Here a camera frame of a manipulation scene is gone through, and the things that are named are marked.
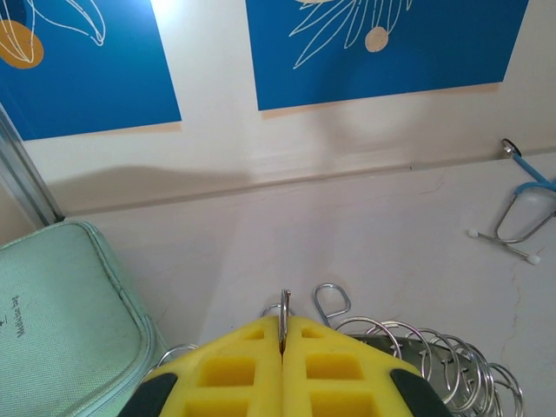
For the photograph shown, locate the metal split keyring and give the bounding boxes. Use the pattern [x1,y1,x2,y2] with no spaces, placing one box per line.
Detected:
[277,288,293,354]

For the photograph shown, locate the blue stethoscope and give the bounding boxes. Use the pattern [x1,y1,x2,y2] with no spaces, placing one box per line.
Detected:
[467,137,556,265]

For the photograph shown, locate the aluminium frame post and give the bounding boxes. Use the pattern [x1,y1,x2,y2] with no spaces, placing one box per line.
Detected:
[0,103,66,228]

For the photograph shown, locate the blue poster white flower outline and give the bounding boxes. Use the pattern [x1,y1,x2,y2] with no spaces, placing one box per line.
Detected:
[0,0,182,142]

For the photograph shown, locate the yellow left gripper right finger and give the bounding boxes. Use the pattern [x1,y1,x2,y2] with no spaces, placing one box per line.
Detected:
[281,314,457,417]

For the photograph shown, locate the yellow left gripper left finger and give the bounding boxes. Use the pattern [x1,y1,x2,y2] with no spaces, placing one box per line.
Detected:
[116,314,284,417]

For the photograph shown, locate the metal key holder with rings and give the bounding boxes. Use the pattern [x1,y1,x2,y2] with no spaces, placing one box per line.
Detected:
[149,316,525,417]

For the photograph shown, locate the mint green medicine bag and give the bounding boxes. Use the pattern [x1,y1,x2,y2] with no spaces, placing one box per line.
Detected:
[0,220,171,417]

